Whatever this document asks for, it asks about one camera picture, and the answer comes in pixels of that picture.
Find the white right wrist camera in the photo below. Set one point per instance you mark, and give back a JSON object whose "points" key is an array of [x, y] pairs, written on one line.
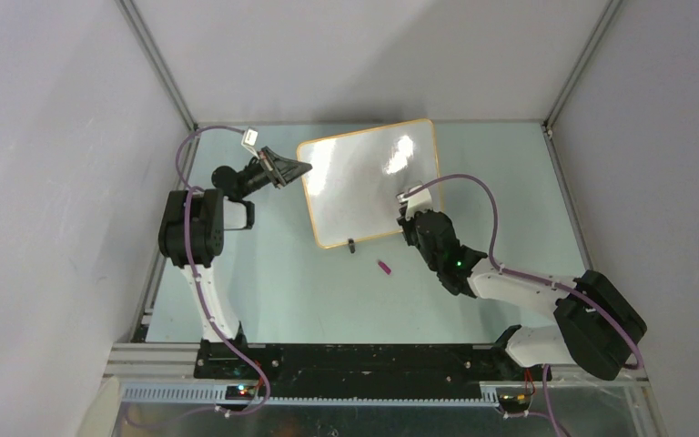
{"points": [[417, 200]]}

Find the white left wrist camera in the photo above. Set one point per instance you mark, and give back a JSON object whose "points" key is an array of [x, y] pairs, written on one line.
{"points": [[249, 140]]}

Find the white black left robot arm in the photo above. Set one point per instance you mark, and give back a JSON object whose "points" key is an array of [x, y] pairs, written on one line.
{"points": [[196, 221]]}

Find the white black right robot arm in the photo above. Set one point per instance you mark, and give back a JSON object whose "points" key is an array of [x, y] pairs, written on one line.
{"points": [[593, 325]]}

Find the yellow framed whiteboard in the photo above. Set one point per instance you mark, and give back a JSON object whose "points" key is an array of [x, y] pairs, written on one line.
{"points": [[357, 178]]}

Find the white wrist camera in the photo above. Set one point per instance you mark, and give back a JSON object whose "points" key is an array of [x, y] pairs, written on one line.
{"points": [[249, 140], [417, 200]]}

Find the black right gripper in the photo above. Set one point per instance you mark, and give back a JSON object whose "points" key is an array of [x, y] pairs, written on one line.
{"points": [[407, 225]]}

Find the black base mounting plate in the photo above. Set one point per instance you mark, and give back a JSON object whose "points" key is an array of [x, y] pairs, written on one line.
{"points": [[379, 372]]}

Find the magenta marker cap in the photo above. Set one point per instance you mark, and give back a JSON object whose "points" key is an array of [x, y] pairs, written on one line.
{"points": [[384, 267]]}

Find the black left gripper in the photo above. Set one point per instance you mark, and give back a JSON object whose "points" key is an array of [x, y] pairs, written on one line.
{"points": [[280, 171]]}

